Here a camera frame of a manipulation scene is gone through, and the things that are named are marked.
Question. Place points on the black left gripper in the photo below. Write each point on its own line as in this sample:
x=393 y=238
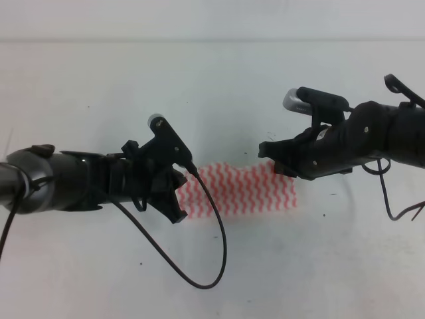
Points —
x=137 y=177

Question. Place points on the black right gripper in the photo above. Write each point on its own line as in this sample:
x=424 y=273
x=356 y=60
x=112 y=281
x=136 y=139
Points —
x=315 y=153

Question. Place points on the pink white wavy striped towel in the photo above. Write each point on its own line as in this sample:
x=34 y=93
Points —
x=237 y=191

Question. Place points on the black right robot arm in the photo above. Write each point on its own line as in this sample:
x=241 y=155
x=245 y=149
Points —
x=372 y=131

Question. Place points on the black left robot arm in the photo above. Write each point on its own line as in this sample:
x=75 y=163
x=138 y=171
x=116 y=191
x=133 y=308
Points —
x=82 y=181

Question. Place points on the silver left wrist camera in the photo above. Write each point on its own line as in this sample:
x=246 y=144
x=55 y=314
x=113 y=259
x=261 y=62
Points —
x=167 y=147

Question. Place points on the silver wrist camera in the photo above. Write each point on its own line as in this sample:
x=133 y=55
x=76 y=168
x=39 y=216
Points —
x=322 y=107
x=167 y=147

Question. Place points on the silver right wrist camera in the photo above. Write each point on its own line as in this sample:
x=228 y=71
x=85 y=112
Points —
x=322 y=107

